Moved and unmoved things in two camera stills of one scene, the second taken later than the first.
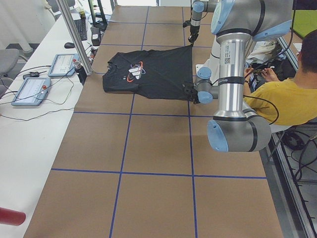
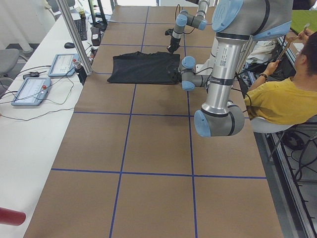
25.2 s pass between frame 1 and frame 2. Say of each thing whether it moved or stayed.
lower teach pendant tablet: stayed
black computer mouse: stayed
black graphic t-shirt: moved
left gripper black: moved
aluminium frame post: stayed
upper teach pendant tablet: stayed
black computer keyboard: stayed
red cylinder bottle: stayed
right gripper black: moved
